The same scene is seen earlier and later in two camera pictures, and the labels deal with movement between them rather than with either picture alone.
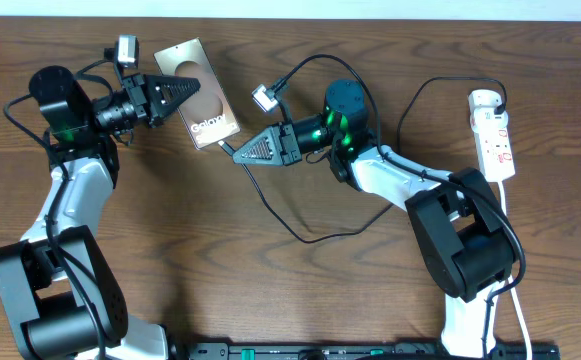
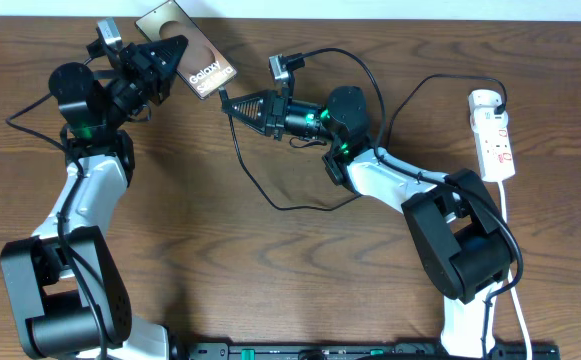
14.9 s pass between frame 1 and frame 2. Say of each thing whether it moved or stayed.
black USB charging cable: moved
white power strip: stayed
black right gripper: moved
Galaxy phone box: moved
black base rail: stayed
